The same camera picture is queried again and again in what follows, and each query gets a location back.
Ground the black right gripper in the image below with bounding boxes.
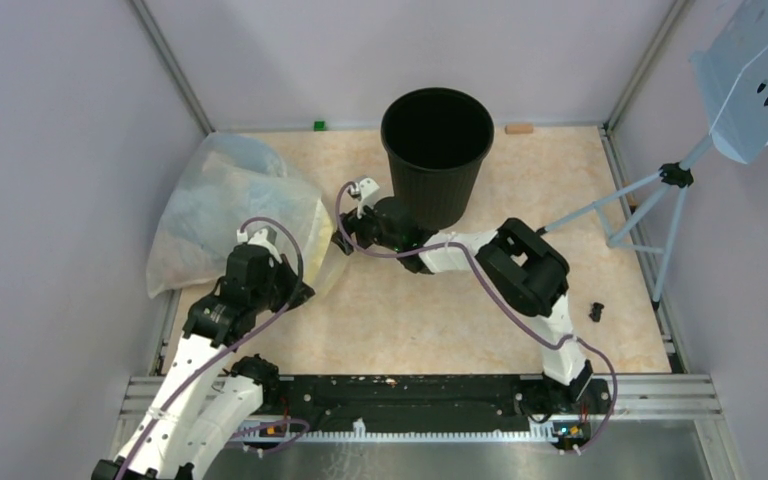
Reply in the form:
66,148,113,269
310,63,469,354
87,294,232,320
330,196,401,256

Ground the large translucent yellowish trash bag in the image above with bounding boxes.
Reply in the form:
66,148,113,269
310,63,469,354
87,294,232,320
146,133,347,298

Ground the black ribbed trash bin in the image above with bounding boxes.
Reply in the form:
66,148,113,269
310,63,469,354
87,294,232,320
380,87,495,230

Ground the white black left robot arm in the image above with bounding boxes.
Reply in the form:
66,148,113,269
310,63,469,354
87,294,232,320
91,217,315,479

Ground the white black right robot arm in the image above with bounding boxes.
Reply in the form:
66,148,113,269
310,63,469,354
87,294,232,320
331,197,593,412

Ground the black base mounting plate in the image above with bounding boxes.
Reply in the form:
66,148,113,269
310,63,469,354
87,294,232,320
258,374,611,434

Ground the small tan wooden block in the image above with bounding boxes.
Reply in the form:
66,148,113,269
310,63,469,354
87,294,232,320
504,123,535,135

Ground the small black part on floor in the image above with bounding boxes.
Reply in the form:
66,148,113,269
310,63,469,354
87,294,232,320
589,302,605,323

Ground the light blue tripod stand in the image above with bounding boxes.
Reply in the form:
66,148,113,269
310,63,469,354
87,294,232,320
537,134,714,312

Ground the perforated light blue metal panel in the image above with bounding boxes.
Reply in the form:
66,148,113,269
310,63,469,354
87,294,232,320
690,1,768,164

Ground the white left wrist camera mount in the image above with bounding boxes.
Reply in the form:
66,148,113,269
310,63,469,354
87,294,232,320
236,226,280,259

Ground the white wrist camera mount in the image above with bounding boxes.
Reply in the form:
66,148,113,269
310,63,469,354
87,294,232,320
348,176,381,218
236,226,280,259

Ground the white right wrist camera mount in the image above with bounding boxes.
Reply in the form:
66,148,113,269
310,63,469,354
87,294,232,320
348,176,381,218

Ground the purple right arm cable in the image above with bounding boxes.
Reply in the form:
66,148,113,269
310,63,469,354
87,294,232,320
334,180,619,455

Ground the white toothed cable rail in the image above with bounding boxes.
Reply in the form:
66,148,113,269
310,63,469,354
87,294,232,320
231,420,589,445

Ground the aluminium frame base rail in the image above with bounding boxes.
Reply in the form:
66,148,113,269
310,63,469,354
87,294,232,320
109,374,748,479

